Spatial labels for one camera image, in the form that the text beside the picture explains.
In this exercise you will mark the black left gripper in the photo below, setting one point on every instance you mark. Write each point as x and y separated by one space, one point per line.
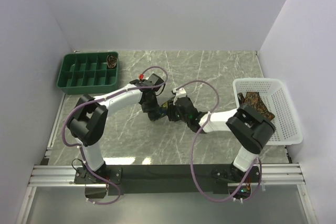
154 106

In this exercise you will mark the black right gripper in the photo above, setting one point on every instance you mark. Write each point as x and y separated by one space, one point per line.
171 107

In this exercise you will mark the blue floral yellow tie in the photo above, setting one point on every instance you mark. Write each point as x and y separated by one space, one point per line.
167 109

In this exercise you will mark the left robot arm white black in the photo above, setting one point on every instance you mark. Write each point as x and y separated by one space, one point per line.
87 124

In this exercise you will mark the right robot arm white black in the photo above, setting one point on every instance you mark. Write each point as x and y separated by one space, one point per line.
251 124

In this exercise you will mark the rolled dark tie in tray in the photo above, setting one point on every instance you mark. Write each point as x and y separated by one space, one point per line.
112 61

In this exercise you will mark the dark key-pattern tie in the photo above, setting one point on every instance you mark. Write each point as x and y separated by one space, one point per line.
254 100

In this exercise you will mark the green compartment tray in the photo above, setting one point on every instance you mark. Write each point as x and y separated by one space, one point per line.
87 73

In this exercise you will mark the black base bar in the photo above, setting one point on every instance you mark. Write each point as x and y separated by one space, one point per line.
145 179

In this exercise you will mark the white plastic basket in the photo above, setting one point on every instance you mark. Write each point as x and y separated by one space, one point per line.
275 96

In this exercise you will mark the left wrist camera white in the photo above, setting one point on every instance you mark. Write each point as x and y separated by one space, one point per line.
140 78

